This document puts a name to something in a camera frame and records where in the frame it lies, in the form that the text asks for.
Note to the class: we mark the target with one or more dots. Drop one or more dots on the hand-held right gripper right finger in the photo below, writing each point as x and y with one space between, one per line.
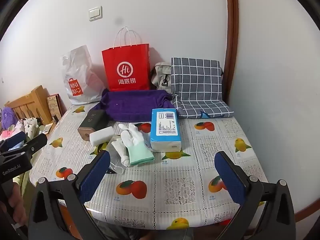
230 177

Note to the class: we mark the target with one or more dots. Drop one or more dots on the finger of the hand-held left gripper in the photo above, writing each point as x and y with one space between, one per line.
37 142
15 140

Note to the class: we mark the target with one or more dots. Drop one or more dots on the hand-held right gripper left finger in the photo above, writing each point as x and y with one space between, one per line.
96 173

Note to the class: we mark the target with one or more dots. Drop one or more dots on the white glove with green cuff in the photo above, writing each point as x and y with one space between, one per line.
120 152
137 150

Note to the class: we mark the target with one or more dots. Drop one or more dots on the white paper card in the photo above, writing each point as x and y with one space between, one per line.
101 136

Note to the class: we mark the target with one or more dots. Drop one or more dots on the purple towel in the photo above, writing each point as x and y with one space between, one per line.
135 105

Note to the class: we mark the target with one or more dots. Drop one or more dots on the person's left hand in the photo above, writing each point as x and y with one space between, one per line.
17 205

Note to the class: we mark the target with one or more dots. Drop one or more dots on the pile of clothes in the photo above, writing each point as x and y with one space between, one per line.
30 127

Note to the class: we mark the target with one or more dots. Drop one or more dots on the white face mask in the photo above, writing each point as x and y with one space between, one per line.
116 167

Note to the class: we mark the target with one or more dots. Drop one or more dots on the purple plush toy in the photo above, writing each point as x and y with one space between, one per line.
8 117

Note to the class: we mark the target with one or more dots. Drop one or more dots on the wooden headboard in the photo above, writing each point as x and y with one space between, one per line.
27 102

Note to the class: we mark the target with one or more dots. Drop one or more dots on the brown patterned gift box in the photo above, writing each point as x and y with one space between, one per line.
53 105

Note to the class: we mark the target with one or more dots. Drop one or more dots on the brown rectangular box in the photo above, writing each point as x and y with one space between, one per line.
91 123

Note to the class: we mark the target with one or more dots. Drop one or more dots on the white plastic bag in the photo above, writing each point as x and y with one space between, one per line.
80 80

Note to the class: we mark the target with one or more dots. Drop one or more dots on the blue tissue pack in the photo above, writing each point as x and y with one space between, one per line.
163 127

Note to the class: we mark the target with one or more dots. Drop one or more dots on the grey plaid cushion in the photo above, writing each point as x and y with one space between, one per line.
197 85

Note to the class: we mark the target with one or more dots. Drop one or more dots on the red paper bag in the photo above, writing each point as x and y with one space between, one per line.
125 67

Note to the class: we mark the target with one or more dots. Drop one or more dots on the beige fabric bag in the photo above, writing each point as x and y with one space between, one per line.
161 76

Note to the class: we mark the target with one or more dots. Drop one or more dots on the white light switch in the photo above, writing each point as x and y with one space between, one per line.
95 13

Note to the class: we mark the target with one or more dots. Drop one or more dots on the wooden door frame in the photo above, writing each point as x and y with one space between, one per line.
231 30

